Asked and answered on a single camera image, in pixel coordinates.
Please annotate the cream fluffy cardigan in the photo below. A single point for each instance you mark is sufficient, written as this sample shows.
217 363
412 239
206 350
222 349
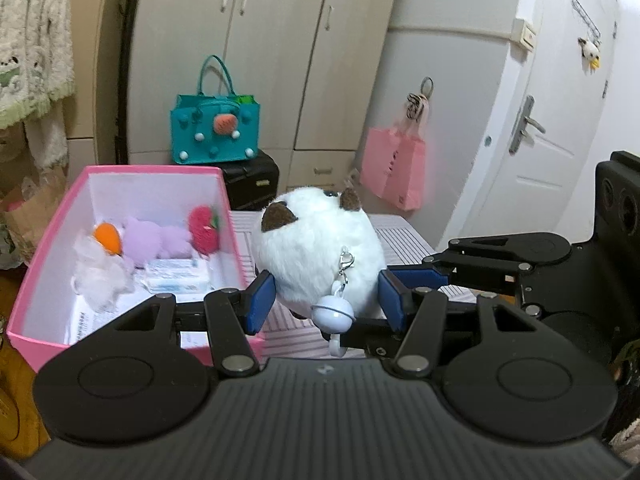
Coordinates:
37 74

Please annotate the orange soft sponge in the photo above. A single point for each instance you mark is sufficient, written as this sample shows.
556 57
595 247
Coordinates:
108 236

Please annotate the white mesh bath pouf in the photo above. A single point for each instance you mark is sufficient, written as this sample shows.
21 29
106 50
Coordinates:
99 276

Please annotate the black suitcase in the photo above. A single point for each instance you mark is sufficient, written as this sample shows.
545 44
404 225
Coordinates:
251 184

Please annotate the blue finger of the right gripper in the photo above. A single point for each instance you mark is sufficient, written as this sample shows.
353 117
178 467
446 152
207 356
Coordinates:
418 276

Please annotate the red knitted strawberry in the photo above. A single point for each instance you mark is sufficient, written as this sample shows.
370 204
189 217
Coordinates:
203 226

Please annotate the beige wardrobe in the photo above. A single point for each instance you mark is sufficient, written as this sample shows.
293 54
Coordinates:
311 64

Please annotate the chick plush door hanger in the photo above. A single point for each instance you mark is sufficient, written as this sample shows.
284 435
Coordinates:
590 53

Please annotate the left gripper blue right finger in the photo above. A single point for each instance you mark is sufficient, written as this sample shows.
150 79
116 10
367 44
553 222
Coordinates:
419 327

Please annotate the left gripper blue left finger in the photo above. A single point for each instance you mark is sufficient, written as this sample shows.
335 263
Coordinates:
231 316

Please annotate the white round plush keychain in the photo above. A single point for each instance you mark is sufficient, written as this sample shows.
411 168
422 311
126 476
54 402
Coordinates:
325 256

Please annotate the silver door handle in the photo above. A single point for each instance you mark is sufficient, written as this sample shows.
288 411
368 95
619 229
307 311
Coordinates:
522 121

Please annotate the brown paper bag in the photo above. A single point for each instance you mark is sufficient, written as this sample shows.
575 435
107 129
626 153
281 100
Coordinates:
29 208

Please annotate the pink paper bag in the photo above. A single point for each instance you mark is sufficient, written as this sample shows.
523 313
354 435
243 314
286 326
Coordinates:
393 167

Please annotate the white wall switch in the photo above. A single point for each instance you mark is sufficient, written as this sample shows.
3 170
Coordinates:
523 34

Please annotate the teal felt handbag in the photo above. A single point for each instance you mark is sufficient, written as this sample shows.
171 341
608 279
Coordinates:
212 129

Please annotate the pink cardboard box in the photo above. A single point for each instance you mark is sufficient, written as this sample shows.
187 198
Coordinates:
121 234

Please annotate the purple plush toy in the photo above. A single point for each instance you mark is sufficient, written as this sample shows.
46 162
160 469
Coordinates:
144 241

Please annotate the white door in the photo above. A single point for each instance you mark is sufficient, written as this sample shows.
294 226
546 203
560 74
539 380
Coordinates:
531 189

